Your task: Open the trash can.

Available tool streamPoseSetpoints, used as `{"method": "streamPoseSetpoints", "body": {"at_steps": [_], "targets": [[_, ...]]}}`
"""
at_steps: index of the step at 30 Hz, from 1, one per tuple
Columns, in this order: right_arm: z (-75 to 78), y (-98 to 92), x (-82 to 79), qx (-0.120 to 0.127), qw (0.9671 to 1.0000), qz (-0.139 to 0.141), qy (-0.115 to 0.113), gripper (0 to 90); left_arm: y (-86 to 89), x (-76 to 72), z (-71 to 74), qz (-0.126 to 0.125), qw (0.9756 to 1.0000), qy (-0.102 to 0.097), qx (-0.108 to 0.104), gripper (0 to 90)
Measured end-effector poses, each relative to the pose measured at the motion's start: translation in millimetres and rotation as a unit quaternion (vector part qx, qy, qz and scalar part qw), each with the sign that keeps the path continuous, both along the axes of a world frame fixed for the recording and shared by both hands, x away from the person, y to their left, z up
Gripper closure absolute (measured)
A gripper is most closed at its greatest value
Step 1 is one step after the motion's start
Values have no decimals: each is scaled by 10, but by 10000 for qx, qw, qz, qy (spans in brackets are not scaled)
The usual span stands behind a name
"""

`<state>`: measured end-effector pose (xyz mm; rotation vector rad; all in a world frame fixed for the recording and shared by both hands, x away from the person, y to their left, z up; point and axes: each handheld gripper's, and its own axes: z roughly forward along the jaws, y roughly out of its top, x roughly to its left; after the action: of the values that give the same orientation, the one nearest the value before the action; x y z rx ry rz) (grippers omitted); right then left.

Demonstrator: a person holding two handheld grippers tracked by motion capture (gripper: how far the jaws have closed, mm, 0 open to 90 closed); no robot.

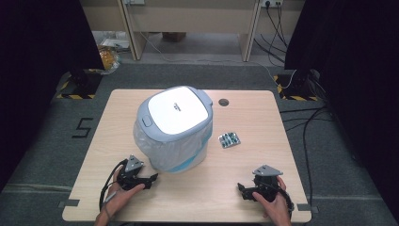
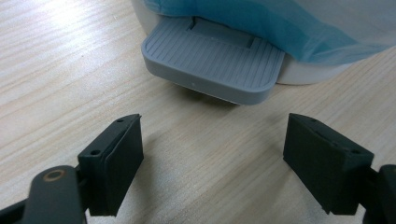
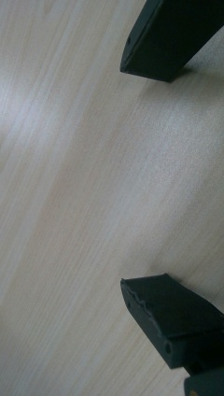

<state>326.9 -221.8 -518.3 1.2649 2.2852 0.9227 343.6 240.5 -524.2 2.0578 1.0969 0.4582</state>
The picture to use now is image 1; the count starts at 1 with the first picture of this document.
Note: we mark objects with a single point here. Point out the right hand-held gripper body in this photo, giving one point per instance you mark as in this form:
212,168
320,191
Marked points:
266,185

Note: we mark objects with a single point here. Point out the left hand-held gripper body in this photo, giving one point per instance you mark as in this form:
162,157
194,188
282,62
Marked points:
131,175

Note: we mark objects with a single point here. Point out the silver pill blister pack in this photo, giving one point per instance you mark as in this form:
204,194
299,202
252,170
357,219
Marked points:
229,140

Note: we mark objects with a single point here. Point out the white and grey trash can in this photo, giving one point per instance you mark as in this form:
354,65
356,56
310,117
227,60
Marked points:
177,109

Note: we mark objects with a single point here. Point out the person's left hand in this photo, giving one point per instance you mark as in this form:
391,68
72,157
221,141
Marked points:
120,197

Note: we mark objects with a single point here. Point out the person's right hand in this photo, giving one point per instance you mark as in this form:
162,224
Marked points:
277,208

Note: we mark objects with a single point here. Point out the translucent plastic trash bag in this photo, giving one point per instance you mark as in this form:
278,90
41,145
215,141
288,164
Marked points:
171,152

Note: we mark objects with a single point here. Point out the grey tape strip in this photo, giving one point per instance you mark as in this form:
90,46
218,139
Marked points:
306,207
69,203

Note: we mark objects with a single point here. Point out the yellow black hazard tape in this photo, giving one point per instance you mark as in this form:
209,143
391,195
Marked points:
298,98
75,96

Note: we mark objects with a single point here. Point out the black stand base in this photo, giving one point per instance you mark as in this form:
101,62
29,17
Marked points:
83,81
298,83

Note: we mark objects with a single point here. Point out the yellow plastic bag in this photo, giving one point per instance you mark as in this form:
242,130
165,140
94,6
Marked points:
108,59

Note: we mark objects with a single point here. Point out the black curtain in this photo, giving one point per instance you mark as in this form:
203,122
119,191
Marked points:
37,62
354,78

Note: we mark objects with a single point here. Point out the white wall socket with plugs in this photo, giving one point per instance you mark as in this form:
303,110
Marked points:
272,2

